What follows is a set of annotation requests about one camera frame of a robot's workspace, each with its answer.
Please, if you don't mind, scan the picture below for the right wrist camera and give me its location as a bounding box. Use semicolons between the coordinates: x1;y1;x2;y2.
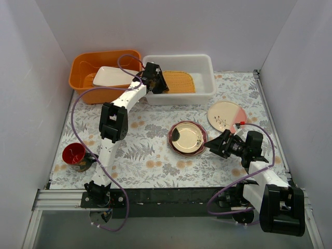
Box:
233;121;246;137

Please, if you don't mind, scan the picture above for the cream and pink plate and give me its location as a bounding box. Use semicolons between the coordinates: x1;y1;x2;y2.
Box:
207;101;247;133

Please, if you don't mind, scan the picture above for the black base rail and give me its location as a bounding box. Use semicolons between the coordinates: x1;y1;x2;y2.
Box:
80;187;248;218

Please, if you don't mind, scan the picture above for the orange plastic tub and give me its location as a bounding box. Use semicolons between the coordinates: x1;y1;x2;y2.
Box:
68;50;142;104

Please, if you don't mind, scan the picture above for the woven bamboo tray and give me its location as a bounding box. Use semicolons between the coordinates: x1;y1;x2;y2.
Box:
163;71;196;94

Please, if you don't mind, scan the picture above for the aluminium frame rail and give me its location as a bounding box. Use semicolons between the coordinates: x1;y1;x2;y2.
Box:
32;188;86;210

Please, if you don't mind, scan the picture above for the clear plastic bin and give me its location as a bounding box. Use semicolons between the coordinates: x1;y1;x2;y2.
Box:
143;54;216;105

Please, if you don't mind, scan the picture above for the floral table mat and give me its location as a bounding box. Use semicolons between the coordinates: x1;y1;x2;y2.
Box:
49;72;287;189

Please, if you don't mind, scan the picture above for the cream and black plate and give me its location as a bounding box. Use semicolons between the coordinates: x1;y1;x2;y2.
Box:
170;122;204;154

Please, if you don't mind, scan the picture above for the red lacquer cup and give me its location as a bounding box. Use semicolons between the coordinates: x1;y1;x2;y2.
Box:
62;143;96;172

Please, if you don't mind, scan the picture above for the maroon scalloped plate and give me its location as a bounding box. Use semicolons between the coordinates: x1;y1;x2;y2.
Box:
167;120;209;158

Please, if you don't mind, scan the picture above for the white rectangular dish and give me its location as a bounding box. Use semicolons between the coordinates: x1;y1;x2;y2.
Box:
93;66;134;87

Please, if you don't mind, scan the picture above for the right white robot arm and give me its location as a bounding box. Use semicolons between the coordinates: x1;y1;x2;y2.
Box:
204;130;306;237

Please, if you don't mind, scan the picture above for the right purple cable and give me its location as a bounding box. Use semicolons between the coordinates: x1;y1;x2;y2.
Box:
206;121;275;226

